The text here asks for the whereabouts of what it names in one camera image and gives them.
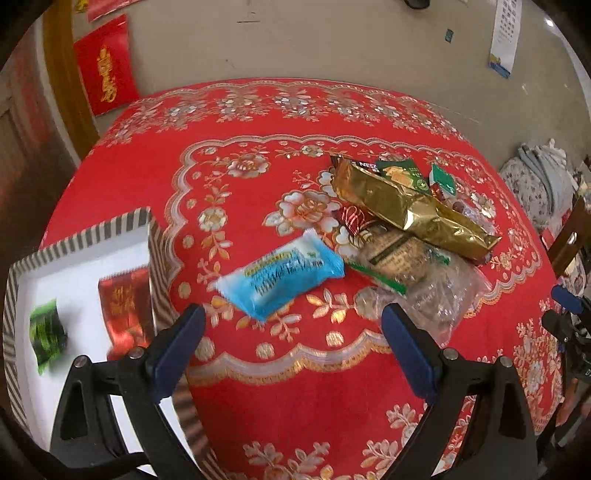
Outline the pile of grey floral bedding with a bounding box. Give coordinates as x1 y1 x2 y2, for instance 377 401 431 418
499 140 579 232

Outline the clear bag of walnuts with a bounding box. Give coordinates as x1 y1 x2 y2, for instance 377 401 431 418
348 230 493 348

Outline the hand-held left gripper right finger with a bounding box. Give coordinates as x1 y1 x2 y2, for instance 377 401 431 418
381 302 541 480

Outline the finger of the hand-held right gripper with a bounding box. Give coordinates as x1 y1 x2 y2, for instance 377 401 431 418
551 284 584 315

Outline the light blue snack packet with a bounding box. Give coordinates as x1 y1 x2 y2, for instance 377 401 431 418
216 229 346 322

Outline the brown slatted panel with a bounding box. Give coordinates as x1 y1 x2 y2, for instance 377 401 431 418
0 55 77 259

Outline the red floral tablecloth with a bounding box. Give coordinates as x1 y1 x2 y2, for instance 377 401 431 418
39 78 570 480

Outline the red wall poster gold print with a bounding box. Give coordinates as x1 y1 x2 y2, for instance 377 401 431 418
74 14 142 117

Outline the dark brown sachet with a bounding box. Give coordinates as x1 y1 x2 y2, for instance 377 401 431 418
329 154 380 175

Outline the red wall banner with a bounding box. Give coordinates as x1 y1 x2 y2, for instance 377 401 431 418
85 0 141 22

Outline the dark green flat packet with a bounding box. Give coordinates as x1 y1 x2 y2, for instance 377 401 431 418
376 157 433 195

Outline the wooden chair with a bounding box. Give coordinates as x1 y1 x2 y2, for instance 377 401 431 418
547 193 591 283

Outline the clear bag of red dates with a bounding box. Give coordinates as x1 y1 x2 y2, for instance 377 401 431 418
444 190 498 232

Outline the red swirl candy packet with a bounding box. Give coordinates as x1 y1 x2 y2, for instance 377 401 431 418
339 205 385 237

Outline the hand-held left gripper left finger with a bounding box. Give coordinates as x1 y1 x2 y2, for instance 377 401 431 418
48 304 207 480

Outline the wooden door frame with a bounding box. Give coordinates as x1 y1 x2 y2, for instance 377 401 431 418
43 0 100 161

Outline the striped cardboard box tray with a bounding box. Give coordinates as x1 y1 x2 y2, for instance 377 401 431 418
2 208 204 467

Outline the shiny red snack packet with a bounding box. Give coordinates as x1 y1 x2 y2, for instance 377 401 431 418
98 268 156 361

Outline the long gold foil packet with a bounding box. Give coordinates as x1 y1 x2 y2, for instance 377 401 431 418
331 157 502 265

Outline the wall calendar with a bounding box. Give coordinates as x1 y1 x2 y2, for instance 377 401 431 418
488 0 526 79

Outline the green snack packet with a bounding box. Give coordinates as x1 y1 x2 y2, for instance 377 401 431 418
28 299 69 374

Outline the green lidded sauce cup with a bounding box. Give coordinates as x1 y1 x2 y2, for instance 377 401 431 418
429 164 459 197

